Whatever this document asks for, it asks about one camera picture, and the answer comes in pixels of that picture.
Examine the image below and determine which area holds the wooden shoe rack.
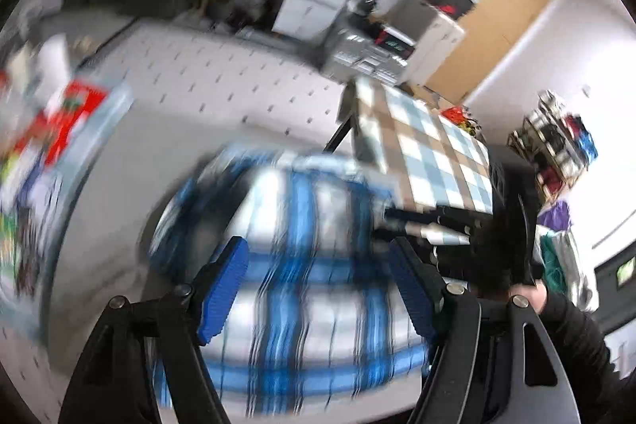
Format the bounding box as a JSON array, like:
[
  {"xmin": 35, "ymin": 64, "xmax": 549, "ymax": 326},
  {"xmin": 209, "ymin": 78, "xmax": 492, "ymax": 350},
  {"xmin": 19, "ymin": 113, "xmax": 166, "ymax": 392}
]
[{"xmin": 507, "ymin": 91, "xmax": 599, "ymax": 191}]

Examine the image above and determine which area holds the grey dotted floor mat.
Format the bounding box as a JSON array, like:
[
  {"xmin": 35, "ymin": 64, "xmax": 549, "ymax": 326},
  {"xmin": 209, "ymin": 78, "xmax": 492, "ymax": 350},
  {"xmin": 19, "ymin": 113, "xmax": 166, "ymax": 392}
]
[{"xmin": 0, "ymin": 14, "xmax": 359, "ymax": 385}]

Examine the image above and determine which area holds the checked bed sheet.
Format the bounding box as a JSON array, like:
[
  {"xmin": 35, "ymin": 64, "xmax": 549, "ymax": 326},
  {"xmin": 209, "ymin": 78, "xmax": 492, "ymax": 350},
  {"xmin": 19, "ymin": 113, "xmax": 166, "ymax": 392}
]
[{"xmin": 348, "ymin": 79, "xmax": 495, "ymax": 216}]

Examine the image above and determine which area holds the purple cloth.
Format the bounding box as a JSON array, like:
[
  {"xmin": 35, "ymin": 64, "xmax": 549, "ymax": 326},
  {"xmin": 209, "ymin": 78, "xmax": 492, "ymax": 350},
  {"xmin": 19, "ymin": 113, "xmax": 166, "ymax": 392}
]
[{"xmin": 537, "ymin": 200, "xmax": 572, "ymax": 231}]

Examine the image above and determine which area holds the white green clothes pile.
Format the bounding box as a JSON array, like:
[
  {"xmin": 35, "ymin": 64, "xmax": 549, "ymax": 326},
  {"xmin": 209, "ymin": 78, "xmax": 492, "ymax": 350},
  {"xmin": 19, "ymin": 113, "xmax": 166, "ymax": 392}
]
[{"xmin": 534, "ymin": 225, "xmax": 599, "ymax": 316}]

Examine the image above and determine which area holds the blue plaid shirt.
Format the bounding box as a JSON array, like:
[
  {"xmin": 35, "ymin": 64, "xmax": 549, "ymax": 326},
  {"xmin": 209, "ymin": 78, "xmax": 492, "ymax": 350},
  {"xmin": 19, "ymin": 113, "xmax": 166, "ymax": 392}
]
[{"xmin": 149, "ymin": 146, "xmax": 433, "ymax": 420}]

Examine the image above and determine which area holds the wooden door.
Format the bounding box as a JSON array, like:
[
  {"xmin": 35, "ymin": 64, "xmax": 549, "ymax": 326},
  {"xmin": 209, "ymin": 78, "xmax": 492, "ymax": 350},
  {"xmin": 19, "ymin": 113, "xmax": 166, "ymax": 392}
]
[{"xmin": 422, "ymin": 0, "xmax": 564, "ymax": 104}]

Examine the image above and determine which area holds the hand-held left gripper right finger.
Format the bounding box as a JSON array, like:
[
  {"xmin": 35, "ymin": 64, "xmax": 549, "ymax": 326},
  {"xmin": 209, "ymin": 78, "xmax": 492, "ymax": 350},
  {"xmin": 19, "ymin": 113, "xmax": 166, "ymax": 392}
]
[{"xmin": 389, "ymin": 236, "xmax": 582, "ymax": 424}]

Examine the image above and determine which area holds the silver suitcase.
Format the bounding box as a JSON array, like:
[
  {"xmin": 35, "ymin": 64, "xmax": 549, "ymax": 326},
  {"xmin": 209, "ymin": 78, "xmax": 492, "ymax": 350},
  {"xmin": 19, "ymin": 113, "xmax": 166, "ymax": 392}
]
[{"xmin": 320, "ymin": 27, "xmax": 415, "ymax": 84}]

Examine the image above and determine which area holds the person's right forearm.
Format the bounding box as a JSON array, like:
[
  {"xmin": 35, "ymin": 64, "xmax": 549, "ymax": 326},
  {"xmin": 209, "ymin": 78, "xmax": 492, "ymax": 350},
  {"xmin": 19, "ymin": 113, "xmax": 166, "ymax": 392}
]
[{"xmin": 539, "ymin": 290, "xmax": 636, "ymax": 424}]

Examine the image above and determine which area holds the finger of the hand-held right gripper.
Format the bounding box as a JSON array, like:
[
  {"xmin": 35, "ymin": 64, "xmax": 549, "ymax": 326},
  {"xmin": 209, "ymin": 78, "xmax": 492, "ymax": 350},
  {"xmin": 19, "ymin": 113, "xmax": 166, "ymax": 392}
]
[
  {"xmin": 370, "ymin": 225, "xmax": 473, "ymax": 248},
  {"xmin": 380, "ymin": 207, "xmax": 490, "ymax": 228}
]

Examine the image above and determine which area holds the person's right hand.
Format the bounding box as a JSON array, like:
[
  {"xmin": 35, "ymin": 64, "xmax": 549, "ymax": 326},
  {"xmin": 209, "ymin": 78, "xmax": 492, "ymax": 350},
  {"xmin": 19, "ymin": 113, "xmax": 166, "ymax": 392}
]
[{"xmin": 509, "ymin": 280, "xmax": 550, "ymax": 316}]

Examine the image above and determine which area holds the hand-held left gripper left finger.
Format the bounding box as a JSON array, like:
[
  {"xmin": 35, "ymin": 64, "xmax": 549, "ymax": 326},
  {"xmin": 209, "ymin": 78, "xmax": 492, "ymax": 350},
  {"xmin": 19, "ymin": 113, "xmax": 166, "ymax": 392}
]
[{"xmin": 58, "ymin": 236, "xmax": 250, "ymax": 424}]

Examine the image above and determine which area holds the red printed box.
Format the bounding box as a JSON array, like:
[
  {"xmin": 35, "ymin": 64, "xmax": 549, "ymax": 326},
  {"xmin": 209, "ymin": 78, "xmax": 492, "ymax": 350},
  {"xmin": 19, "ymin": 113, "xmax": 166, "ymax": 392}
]
[{"xmin": 45, "ymin": 79, "xmax": 110, "ymax": 167}]

